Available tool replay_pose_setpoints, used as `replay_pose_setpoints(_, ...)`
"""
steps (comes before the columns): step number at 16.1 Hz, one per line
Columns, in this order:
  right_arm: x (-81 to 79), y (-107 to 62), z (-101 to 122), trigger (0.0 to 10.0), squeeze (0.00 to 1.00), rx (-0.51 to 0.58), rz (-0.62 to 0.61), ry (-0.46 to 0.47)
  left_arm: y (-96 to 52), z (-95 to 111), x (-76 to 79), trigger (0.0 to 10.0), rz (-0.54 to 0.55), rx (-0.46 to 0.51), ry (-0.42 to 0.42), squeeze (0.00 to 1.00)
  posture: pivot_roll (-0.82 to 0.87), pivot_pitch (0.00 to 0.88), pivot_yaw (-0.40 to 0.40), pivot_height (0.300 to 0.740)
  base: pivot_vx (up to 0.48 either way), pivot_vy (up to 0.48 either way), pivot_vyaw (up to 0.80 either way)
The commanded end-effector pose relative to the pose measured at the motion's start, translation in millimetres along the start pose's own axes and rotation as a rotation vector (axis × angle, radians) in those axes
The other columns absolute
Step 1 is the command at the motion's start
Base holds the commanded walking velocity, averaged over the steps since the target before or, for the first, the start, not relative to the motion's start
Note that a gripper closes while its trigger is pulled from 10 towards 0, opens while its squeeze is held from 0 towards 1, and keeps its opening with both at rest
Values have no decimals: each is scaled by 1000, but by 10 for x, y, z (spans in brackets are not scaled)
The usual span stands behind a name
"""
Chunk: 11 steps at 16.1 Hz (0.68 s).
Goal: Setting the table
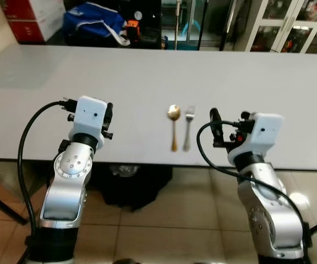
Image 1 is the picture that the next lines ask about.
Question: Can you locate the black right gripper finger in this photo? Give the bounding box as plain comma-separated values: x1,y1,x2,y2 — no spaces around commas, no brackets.
210,108,225,147

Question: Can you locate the silver fork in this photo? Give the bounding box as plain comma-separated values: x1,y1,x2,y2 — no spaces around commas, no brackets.
182,106,196,152

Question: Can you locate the gold spoon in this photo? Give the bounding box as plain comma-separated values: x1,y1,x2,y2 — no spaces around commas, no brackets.
167,104,182,153

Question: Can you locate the black bulky object under table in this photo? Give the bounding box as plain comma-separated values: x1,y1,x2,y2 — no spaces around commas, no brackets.
99,163,174,211

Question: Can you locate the orange and black device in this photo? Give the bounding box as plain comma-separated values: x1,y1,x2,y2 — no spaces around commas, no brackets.
124,19,143,45

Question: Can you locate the blue bag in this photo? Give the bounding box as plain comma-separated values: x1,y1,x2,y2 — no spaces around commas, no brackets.
63,2,132,47

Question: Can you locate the thin metal pole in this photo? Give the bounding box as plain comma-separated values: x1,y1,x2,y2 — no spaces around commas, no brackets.
174,0,182,51

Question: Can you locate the white glass door cabinet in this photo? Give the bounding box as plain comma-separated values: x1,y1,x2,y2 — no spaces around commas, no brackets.
245,0,317,53

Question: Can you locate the red and white carton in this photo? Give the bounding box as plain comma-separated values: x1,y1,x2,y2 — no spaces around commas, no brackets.
0,0,67,44

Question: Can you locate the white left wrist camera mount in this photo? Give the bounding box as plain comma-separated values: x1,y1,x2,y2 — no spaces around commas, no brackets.
69,96,109,150

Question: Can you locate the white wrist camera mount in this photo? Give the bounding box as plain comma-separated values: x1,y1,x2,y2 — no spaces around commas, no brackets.
69,96,109,150
228,113,285,166

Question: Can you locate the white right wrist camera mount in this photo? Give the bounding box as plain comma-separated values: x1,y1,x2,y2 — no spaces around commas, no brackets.
228,113,285,166

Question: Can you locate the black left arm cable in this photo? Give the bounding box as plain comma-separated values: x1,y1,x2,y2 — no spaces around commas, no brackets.
17,98,80,234

